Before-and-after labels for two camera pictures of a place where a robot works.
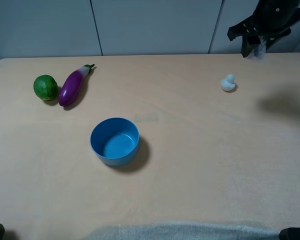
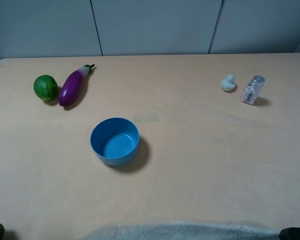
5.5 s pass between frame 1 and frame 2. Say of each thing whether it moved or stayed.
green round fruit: stayed
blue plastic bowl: stayed
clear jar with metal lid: moved
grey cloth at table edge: stayed
